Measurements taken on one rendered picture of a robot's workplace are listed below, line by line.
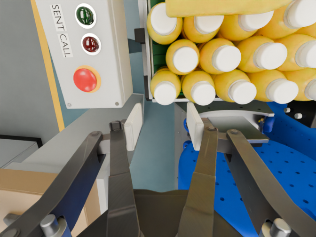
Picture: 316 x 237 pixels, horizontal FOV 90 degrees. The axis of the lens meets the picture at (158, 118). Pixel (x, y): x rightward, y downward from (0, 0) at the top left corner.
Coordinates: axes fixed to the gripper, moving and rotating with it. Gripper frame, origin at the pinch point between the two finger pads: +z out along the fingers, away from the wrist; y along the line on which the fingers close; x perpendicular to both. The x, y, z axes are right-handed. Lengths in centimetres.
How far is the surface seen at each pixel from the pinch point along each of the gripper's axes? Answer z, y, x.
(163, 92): 9.8, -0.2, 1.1
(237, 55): 9.6, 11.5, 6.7
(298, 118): 20.9, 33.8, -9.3
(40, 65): 119, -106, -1
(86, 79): 6.6, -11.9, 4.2
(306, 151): 44, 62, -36
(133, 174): 119, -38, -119
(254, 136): 13.8, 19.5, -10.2
